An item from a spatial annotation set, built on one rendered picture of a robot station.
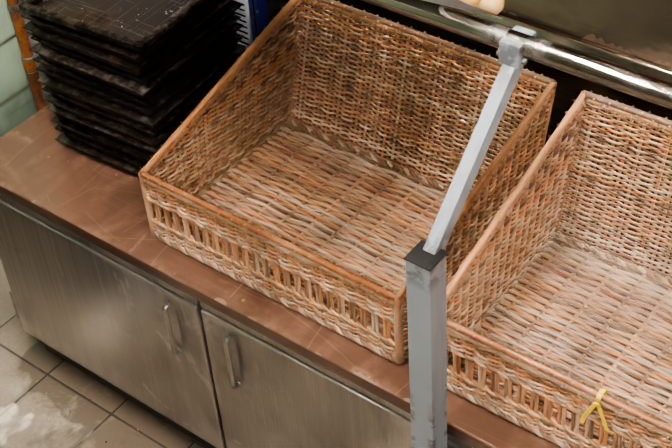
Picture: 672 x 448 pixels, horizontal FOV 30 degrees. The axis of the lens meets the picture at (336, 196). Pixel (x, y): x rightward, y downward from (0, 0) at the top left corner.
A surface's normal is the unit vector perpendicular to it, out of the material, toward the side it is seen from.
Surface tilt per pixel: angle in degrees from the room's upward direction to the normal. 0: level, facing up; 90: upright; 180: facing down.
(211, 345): 90
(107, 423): 0
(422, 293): 90
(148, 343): 90
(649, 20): 70
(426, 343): 90
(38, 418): 0
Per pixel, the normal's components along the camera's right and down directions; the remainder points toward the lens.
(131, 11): -0.06, -0.75
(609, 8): -0.59, 0.26
